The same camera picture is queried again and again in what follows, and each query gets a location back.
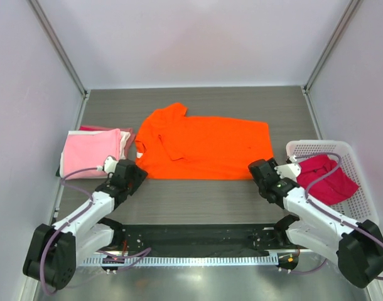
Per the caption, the orange t shirt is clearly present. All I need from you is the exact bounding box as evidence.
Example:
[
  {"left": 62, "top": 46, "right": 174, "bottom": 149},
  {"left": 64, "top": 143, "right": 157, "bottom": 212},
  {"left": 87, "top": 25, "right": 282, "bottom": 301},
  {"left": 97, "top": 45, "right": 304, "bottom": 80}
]
[{"left": 135, "top": 103, "right": 274, "bottom": 181}]

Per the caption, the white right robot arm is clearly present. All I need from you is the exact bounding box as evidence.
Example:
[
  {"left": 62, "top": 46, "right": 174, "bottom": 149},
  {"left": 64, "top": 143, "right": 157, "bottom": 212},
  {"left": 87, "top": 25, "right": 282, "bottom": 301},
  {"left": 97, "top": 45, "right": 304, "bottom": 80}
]
[{"left": 248, "top": 156, "right": 383, "bottom": 288}]

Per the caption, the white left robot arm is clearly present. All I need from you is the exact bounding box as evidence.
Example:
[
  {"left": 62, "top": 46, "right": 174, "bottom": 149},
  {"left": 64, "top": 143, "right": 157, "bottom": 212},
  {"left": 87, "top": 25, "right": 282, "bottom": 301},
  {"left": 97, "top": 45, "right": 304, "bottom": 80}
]
[{"left": 23, "top": 156, "right": 148, "bottom": 295}]

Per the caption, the white folded t shirt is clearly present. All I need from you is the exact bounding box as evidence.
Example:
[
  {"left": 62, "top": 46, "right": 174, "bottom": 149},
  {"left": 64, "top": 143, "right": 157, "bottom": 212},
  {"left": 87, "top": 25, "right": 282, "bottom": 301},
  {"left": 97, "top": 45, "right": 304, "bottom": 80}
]
[{"left": 62, "top": 129, "right": 131, "bottom": 159}]

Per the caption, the dusty rose folded t shirt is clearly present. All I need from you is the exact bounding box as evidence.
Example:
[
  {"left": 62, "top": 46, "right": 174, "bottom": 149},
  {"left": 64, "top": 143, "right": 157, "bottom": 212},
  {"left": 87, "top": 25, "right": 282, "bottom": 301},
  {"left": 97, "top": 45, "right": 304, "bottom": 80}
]
[{"left": 79, "top": 125, "right": 136, "bottom": 156}]

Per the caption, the pink folded t shirt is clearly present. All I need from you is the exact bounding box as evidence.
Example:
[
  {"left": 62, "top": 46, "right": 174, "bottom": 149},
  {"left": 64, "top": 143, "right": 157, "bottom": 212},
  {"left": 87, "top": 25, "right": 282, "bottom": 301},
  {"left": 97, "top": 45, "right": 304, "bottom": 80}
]
[{"left": 59, "top": 129, "right": 122, "bottom": 180}]

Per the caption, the magenta t shirt in basket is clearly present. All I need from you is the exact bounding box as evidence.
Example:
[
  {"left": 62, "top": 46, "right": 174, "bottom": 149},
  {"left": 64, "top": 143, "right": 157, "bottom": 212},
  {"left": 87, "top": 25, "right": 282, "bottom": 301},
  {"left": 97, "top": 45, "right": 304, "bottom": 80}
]
[{"left": 297, "top": 155, "right": 359, "bottom": 206}]

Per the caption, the white plastic basket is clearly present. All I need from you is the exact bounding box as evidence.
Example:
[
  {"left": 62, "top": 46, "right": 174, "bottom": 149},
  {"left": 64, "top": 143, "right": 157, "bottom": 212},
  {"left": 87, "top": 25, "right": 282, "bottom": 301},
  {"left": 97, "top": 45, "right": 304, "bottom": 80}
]
[{"left": 286, "top": 140, "right": 379, "bottom": 224}]

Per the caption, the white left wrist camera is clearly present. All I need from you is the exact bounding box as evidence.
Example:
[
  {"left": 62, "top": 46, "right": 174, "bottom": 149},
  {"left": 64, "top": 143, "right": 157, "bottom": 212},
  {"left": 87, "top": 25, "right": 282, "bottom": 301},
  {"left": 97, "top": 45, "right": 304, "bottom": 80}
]
[{"left": 96, "top": 156, "right": 119, "bottom": 174}]

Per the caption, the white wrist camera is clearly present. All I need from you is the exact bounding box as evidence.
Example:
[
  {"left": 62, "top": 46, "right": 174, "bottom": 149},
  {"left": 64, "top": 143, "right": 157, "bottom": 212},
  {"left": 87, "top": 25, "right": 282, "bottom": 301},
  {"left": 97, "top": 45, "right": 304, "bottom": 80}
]
[
  {"left": 96, "top": 156, "right": 119, "bottom": 174},
  {"left": 274, "top": 162, "right": 301, "bottom": 181}
]

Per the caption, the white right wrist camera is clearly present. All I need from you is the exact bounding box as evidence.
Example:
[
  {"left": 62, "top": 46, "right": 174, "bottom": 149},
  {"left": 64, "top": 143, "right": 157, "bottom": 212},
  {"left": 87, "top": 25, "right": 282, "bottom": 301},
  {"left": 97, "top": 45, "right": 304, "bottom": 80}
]
[{"left": 274, "top": 162, "right": 301, "bottom": 181}]

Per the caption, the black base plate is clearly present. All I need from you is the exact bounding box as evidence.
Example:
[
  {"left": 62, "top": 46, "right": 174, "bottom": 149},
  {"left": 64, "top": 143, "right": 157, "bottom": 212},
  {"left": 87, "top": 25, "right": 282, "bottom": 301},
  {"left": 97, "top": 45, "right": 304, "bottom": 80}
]
[{"left": 104, "top": 219, "right": 301, "bottom": 270}]

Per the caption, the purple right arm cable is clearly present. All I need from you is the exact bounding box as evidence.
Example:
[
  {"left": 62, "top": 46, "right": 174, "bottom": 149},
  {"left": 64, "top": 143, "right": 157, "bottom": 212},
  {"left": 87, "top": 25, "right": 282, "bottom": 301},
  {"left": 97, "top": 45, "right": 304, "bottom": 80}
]
[{"left": 274, "top": 152, "right": 383, "bottom": 280}]

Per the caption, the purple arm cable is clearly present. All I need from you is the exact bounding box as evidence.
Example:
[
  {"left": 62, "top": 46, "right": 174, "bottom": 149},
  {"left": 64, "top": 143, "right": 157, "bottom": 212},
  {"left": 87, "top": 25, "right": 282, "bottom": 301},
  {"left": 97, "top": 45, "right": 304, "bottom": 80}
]
[
  {"left": 40, "top": 166, "right": 152, "bottom": 296},
  {"left": 274, "top": 152, "right": 383, "bottom": 280}
]

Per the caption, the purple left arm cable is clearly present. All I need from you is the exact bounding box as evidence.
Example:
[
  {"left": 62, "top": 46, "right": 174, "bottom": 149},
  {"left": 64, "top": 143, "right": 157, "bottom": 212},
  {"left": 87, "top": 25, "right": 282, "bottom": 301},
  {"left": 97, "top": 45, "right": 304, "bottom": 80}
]
[{"left": 40, "top": 166, "right": 152, "bottom": 296}]

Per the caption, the slotted cable duct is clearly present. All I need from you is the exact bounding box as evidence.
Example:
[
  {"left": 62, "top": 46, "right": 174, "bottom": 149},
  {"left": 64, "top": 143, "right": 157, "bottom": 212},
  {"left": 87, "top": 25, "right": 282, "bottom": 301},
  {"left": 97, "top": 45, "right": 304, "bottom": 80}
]
[{"left": 80, "top": 253, "right": 279, "bottom": 267}]

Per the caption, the right aluminium frame post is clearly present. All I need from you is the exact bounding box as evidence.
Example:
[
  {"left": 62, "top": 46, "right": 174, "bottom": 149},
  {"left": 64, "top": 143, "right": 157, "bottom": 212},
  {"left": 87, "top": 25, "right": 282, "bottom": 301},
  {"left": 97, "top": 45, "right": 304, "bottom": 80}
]
[{"left": 302, "top": 0, "right": 363, "bottom": 95}]

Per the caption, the aluminium frame post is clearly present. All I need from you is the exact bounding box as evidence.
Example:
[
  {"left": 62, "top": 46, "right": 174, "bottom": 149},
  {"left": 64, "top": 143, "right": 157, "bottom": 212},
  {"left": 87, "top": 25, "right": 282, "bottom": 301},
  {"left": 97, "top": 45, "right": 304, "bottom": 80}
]
[
  {"left": 302, "top": 0, "right": 363, "bottom": 95},
  {"left": 27, "top": 0, "right": 87, "bottom": 98}
]

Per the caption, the left aluminium frame post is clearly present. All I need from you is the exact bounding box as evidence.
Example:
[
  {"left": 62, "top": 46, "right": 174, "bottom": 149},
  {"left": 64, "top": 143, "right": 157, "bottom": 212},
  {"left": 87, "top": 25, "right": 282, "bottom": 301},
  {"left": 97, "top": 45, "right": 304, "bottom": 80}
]
[{"left": 27, "top": 0, "right": 87, "bottom": 98}]

